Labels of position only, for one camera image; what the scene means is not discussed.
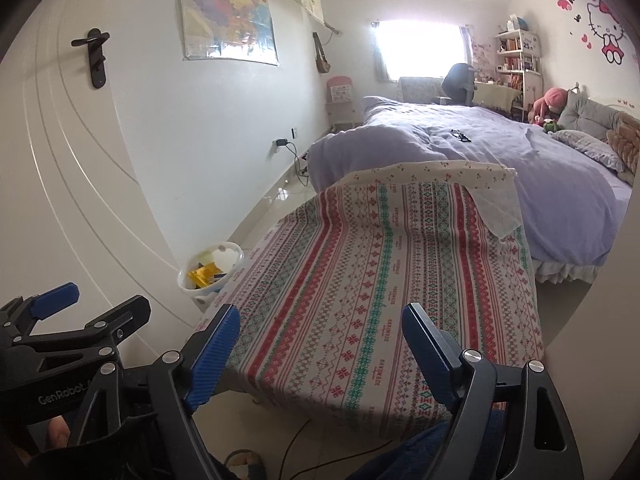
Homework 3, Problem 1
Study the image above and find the wall map poster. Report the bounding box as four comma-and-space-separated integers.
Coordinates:
179, 0, 279, 66

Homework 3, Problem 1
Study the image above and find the person's left hand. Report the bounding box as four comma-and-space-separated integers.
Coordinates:
12, 416, 70, 466

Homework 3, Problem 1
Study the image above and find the white cartoon trash bin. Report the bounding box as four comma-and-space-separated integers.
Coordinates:
177, 242, 245, 312

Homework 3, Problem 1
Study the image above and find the pink plush toy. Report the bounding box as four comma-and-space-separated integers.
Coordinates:
528, 87, 568, 126

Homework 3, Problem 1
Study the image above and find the grey pillow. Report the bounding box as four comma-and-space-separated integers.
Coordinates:
558, 92, 620, 141

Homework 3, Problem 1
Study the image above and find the black office chair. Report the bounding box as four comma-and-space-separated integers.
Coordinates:
434, 63, 476, 106

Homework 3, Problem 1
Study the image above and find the patterned red green tablecloth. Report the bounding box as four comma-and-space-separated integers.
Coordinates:
214, 162, 544, 438

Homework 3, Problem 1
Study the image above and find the brown fluffy cushion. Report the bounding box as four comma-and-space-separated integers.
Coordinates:
606, 112, 640, 174

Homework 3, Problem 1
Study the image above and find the white door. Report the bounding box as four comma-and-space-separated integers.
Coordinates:
1, 0, 201, 360

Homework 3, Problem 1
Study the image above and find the white bookshelf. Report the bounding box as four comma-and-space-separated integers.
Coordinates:
496, 14, 544, 122

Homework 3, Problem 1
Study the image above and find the Hello Kitty wall sticker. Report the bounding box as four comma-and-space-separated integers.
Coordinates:
556, 0, 627, 66

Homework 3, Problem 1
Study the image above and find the pink child chair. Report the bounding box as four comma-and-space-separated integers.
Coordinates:
326, 76, 358, 132

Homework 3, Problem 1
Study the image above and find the black door handle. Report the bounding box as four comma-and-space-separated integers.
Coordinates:
70, 28, 110, 89

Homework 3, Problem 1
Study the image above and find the purple bed duvet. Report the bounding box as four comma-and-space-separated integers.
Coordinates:
307, 96, 632, 283

